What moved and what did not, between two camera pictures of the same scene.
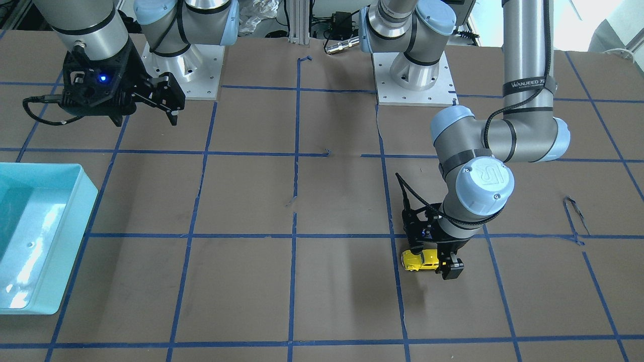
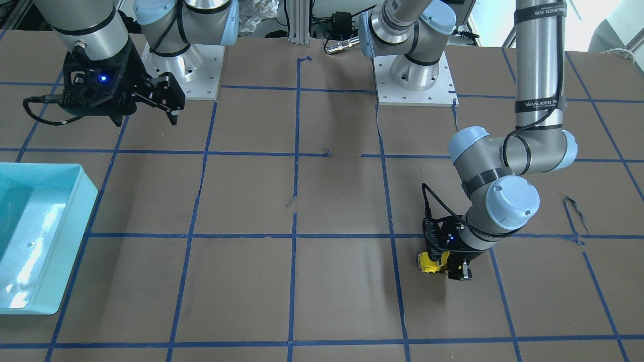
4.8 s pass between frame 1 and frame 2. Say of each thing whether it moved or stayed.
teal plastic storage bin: stayed
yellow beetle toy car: moved
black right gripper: stayed
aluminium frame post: stayed
